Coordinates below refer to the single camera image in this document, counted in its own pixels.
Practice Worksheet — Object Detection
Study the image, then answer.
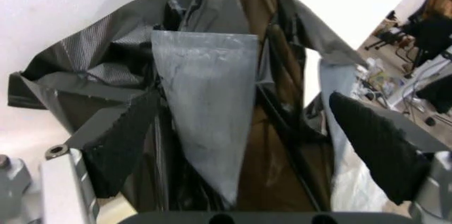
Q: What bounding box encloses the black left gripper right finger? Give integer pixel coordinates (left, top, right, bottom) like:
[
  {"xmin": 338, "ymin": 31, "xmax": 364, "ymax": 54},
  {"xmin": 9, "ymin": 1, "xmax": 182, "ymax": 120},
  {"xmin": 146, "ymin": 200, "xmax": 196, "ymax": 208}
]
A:
[{"xmin": 328, "ymin": 91, "xmax": 452, "ymax": 224}]

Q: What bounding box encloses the dark grey trash bin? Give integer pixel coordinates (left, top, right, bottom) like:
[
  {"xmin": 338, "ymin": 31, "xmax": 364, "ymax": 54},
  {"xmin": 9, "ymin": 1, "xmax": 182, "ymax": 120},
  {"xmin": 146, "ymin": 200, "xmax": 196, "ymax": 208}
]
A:
[{"xmin": 302, "ymin": 93, "xmax": 450, "ymax": 154}]

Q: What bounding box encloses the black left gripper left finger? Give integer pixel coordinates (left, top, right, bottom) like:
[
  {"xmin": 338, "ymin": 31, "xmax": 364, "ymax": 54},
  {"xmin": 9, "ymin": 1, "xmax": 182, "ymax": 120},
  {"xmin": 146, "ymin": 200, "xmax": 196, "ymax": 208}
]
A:
[{"xmin": 0, "ymin": 92, "xmax": 160, "ymax": 224}]

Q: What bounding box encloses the white desk frame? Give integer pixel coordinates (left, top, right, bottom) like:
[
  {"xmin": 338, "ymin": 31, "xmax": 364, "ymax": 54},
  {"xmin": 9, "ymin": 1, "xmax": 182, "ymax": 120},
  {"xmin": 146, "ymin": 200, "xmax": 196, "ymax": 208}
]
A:
[{"xmin": 386, "ymin": 53, "xmax": 452, "ymax": 111}]

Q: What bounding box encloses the black plastic garbage bag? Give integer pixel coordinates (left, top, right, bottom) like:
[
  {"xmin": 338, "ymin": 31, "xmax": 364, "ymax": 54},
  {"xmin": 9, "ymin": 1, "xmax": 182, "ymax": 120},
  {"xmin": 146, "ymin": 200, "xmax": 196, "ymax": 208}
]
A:
[{"xmin": 7, "ymin": 0, "xmax": 370, "ymax": 210}]

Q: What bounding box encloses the white plastic sheet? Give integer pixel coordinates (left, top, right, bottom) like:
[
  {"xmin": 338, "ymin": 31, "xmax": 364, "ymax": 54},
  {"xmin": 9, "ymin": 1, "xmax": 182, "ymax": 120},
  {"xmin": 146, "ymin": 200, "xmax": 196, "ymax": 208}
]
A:
[{"xmin": 333, "ymin": 139, "xmax": 394, "ymax": 212}]

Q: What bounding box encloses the black box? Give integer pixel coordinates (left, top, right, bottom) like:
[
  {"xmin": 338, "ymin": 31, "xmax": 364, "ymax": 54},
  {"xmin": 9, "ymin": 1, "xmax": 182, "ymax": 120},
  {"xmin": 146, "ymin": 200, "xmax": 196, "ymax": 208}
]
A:
[{"xmin": 415, "ymin": 74, "xmax": 452, "ymax": 115}]

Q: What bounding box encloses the pile of small clutter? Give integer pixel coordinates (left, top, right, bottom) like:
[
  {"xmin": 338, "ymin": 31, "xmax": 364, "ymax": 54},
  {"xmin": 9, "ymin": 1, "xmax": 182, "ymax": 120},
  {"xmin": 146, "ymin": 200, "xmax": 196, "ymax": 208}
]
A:
[{"xmin": 354, "ymin": 58, "xmax": 395, "ymax": 101}]

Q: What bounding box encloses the black wheeled chair base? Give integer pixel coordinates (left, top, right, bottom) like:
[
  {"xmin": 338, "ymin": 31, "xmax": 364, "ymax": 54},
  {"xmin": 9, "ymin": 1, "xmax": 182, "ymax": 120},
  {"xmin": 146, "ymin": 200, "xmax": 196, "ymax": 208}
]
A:
[{"xmin": 365, "ymin": 11, "xmax": 416, "ymax": 51}]

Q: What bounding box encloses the black office chair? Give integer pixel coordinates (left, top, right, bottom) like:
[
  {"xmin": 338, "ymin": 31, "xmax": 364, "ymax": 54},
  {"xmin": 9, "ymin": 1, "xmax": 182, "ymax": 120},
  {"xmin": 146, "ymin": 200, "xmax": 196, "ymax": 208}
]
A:
[{"xmin": 402, "ymin": 9, "xmax": 452, "ymax": 68}]

